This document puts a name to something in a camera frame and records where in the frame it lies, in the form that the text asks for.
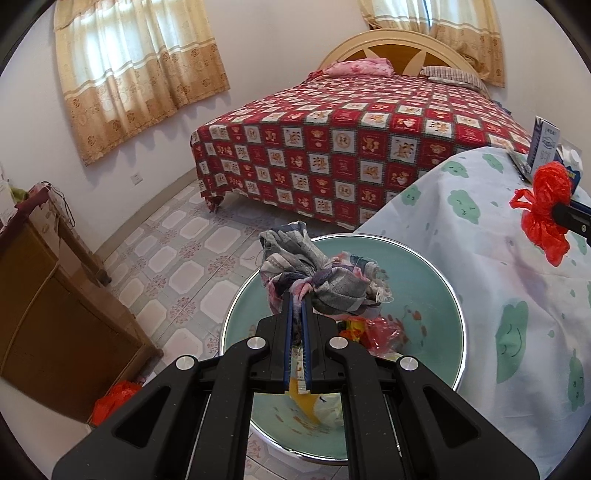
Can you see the table with cloud tablecloth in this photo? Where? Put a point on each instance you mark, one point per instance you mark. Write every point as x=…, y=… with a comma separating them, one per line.
x=485, y=258

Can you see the dark flat packet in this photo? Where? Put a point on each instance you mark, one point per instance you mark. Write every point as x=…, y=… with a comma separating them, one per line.
x=519, y=165

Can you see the tall white carton box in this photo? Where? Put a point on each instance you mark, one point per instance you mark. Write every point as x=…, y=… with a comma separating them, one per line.
x=545, y=143

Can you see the red translucent plastic bag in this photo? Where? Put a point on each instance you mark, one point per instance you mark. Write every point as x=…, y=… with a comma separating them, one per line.
x=383, y=334

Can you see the orange plastic bag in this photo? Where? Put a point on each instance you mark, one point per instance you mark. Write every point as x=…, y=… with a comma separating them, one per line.
x=115, y=399

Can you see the brown cardboard box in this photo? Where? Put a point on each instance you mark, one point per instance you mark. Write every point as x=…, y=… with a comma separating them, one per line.
x=69, y=332

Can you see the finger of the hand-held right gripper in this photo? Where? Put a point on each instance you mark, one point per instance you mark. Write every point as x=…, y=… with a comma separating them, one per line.
x=575, y=221

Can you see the plaid cloth rag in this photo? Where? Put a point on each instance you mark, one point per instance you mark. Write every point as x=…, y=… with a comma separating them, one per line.
x=332, y=281

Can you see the blue white milk carton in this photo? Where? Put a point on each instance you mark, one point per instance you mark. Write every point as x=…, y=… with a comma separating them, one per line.
x=572, y=166

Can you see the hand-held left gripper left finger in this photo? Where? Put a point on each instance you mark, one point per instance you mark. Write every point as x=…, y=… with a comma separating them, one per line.
x=288, y=350

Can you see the red knotted plastic bag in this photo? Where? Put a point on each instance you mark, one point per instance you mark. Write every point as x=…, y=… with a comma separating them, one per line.
x=549, y=198

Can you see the wide beige curtain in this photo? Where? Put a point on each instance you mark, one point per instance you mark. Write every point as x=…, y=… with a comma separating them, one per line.
x=129, y=83

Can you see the teal enamel basin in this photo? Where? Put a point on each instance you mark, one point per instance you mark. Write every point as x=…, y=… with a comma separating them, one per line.
x=429, y=286

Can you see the dark wooden stand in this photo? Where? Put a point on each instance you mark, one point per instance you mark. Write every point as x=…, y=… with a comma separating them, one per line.
x=83, y=254

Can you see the narrow beige curtain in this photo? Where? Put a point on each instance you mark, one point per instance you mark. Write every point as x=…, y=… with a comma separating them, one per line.
x=471, y=41

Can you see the bed with red quilt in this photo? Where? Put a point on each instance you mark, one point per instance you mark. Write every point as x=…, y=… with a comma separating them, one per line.
x=346, y=138

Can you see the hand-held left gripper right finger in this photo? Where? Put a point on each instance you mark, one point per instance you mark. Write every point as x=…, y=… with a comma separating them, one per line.
x=307, y=369

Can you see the white wall socket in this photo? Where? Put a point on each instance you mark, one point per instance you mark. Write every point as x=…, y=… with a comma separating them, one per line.
x=136, y=178

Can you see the pink pillow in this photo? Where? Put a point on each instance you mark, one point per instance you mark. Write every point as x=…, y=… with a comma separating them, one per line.
x=360, y=68

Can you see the cream wooden headboard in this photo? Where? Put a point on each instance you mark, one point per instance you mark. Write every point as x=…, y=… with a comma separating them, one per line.
x=392, y=36

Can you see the striped pillow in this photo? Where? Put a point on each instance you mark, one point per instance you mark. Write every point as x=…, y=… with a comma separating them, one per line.
x=450, y=75

